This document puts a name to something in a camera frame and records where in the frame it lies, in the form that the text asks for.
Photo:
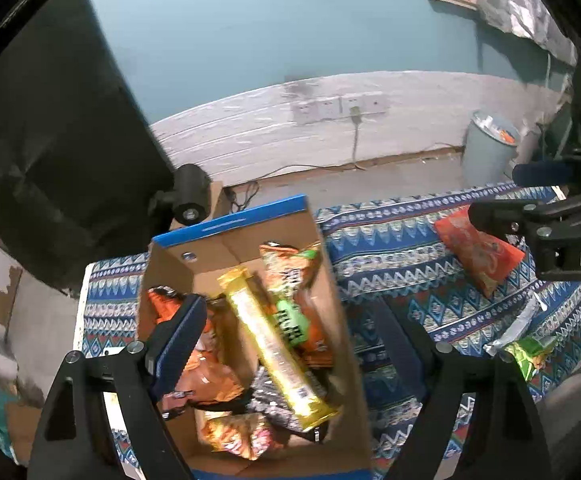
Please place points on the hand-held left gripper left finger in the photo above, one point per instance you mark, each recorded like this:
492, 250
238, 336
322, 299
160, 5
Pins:
180, 345

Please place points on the cardboard box with blue rim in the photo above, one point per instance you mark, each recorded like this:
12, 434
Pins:
195, 275

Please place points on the green and brown snack packet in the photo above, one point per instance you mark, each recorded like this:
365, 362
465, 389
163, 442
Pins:
290, 322

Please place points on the light blue waste bin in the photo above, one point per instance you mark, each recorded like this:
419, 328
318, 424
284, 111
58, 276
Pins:
485, 155

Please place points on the blue patterned tablecloth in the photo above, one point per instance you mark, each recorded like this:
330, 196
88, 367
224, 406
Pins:
395, 260

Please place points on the dark orange snack packet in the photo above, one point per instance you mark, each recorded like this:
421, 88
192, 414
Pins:
320, 345

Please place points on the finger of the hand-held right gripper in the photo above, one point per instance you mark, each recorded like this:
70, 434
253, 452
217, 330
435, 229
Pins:
500, 217
540, 172

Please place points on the black patterned snack packet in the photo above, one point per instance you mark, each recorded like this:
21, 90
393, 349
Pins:
265, 395

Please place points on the long yellow snack packet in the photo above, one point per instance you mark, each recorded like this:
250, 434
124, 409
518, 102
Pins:
275, 350

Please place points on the person's grey trouser leg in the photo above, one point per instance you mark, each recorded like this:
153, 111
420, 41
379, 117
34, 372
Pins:
575, 400

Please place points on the silver curtain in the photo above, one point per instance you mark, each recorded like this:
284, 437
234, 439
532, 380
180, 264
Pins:
520, 0

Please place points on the orange packet with white band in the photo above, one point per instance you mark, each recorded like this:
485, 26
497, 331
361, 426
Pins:
235, 435

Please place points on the white wall socket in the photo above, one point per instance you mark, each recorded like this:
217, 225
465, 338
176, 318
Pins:
353, 101
305, 113
330, 109
376, 102

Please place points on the black camera on stand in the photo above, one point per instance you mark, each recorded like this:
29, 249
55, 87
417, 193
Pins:
190, 190

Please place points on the orange and green snack packet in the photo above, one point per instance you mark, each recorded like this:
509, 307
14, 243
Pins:
285, 270

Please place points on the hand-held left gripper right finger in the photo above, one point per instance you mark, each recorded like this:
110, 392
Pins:
405, 347

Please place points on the red snack packet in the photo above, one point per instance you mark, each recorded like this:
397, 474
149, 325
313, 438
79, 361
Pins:
480, 260

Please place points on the white kettle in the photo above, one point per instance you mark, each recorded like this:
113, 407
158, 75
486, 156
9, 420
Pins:
526, 147

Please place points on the orange chip packet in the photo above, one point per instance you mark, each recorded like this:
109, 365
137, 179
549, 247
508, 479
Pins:
210, 380
163, 305

